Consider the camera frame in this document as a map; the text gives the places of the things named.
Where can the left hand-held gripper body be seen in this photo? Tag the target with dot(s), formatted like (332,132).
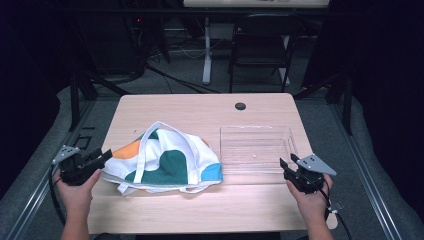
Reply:
(76,170)

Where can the white tote bag coloured patches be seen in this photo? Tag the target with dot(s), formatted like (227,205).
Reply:
(166,160)

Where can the person's right hand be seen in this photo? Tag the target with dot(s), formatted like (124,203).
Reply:
(311,203)

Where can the grey metal floor rail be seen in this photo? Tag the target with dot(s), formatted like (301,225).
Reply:
(366,180)
(43,186)

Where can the white desk with legs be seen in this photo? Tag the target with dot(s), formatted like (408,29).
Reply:
(207,50)

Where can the black folding chair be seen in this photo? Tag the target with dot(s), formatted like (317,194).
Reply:
(260,46)

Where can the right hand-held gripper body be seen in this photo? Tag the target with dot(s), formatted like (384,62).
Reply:
(308,178)

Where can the person's left hand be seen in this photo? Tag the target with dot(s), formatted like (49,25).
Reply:
(78,196)

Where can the clear plastic box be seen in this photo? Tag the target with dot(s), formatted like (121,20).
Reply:
(255,150)

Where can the black metal stand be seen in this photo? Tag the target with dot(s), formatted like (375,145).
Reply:
(347,106)
(75,100)

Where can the black computer tower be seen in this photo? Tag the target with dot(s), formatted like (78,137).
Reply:
(113,43)

